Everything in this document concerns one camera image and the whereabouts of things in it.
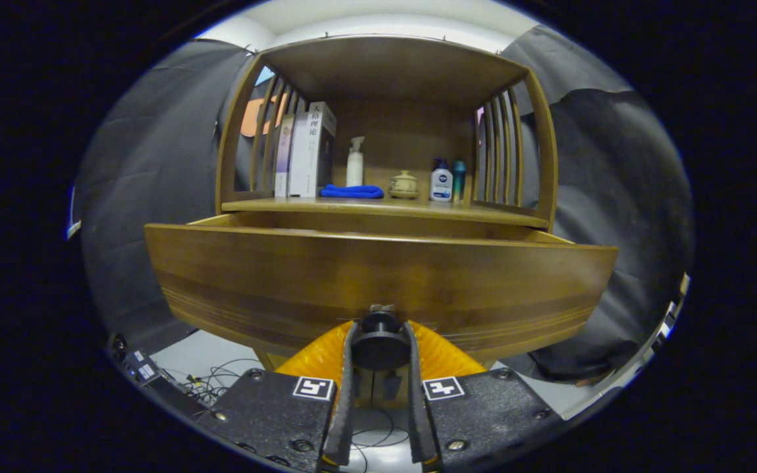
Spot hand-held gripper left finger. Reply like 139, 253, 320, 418
195, 320, 358, 472

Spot white lotion bottle blue cap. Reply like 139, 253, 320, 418
429, 158, 454, 202

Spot black floor cables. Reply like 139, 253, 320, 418
352, 409, 412, 472

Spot wooden countertop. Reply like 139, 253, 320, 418
222, 196, 549, 229

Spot blue folded cloth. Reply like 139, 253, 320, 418
319, 184, 385, 200

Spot black drawer knob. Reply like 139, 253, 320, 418
351, 305, 412, 372

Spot tangled cables by power strip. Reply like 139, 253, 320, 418
185, 358, 264, 407

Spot purple and white book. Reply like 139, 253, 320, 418
275, 115, 294, 198

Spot white pump bottle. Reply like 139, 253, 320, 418
346, 136, 365, 188

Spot beige lidded teacup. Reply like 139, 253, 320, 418
388, 170, 420, 200

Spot black power strip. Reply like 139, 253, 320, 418
110, 334, 185, 401

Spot white book with dark cover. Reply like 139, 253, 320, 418
300, 101, 338, 198

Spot white board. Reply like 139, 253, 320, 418
638, 276, 690, 369

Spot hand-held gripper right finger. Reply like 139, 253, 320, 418
405, 320, 560, 472

